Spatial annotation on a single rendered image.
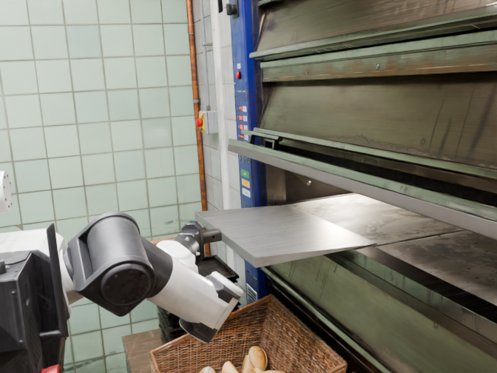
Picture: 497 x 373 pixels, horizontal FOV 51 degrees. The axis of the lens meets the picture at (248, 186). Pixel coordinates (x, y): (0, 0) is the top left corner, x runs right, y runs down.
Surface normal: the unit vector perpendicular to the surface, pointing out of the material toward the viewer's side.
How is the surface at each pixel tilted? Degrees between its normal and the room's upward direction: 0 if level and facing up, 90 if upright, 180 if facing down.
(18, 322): 90
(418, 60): 90
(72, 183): 90
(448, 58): 90
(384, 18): 70
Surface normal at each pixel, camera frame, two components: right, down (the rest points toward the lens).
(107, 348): 0.35, 0.16
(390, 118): -0.90, -0.22
